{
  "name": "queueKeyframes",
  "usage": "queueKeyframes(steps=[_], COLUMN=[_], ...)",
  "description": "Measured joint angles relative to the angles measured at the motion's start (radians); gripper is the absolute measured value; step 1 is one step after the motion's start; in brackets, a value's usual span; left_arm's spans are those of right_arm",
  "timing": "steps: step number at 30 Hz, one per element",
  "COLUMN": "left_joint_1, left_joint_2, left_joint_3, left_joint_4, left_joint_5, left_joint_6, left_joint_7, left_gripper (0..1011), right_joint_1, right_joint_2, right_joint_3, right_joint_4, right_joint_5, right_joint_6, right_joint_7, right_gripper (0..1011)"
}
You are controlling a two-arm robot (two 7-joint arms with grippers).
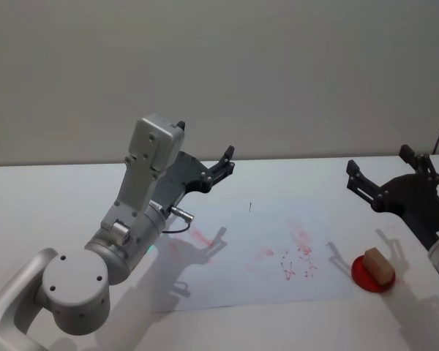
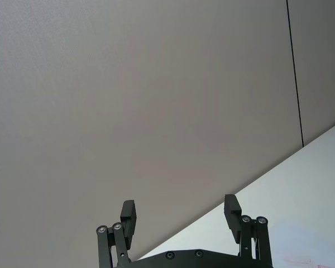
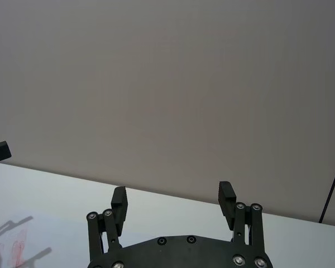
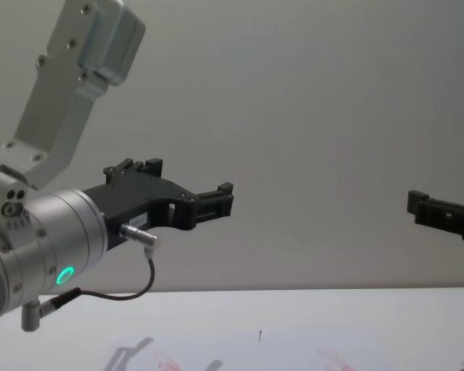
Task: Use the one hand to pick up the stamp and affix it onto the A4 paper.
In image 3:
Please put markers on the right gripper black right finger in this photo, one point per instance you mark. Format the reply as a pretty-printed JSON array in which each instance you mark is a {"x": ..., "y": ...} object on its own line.
[{"x": 226, "y": 206}]

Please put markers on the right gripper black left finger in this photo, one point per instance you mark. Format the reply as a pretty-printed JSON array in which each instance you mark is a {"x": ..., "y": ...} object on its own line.
[{"x": 120, "y": 208}]

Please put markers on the white table cloth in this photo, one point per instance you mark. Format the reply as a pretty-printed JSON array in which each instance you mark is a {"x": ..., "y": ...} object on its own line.
[{"x": 44, "y": 195}]

